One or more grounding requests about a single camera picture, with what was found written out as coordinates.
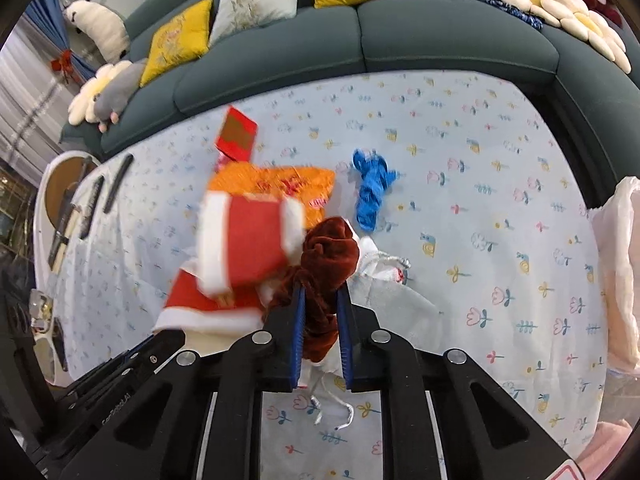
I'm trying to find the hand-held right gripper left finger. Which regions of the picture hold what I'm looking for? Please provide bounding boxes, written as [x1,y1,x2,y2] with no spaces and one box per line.
[60,282,308,480]

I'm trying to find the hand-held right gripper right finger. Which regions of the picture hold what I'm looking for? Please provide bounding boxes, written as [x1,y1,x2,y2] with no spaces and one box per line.
[336,286,590,480]

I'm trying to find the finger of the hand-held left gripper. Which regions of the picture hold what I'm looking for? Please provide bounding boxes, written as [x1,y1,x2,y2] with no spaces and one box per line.
[106,331,187,387]

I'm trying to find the maroon velvet cloth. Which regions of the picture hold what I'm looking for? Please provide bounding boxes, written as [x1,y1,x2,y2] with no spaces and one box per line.
[262,216,362,363]

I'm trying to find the red white Santa hat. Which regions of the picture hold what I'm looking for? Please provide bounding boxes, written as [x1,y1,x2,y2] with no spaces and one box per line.
[152,192,307,333]

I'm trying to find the waste bin with white liner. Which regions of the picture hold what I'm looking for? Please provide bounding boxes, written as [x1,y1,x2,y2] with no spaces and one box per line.
[587,175,640,377]

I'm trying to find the orange snack packet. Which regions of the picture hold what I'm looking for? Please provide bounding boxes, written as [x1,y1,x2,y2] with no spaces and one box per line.
[207,164,337,231]

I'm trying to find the blue knotted cloth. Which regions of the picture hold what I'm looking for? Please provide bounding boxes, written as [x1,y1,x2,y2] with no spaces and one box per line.
[351,149,399,234]

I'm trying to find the round white side table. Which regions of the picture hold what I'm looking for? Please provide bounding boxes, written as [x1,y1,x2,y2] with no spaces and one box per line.
[32,152,102,273]

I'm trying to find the red gift box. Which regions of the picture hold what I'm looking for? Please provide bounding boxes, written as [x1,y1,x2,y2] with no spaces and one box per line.
[215,106,260,167]

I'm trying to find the grey mouse plush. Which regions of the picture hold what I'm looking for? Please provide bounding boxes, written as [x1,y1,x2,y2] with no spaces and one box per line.
[95,57,149,134]

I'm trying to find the white sheer curtain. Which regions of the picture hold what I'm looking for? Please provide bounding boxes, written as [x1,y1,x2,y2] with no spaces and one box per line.
[0,25,66,186]

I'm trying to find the person's pink clothing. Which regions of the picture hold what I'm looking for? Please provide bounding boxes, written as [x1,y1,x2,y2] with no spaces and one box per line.
[590,419,637,467]

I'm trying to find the red curtain tie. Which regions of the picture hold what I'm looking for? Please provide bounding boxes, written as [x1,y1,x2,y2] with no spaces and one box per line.
[50,50,76,84]

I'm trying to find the small yellow embroidered pillow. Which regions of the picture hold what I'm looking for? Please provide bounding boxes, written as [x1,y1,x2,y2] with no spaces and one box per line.
[140,0,213,88]

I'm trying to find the teal sofa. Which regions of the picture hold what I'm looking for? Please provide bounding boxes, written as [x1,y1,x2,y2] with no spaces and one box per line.
[60,0,640,211]

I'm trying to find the light blue embroidered pillow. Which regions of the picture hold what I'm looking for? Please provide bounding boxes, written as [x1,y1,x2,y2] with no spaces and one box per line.
[209,0,305,46]

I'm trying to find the white sheep plush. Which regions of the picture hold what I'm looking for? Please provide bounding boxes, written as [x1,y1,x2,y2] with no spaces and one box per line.
[62,0,132,63]

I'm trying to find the blue curtain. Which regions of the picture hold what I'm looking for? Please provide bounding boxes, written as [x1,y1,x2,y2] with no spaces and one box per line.
[20,0,101,86]

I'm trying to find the blue patterned scrunchie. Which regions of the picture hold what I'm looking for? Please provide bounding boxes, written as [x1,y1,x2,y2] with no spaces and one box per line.
[485,0,544,31]

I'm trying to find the white drawstring bag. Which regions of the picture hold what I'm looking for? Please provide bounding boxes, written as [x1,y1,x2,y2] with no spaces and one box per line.
[300,235,437,432]

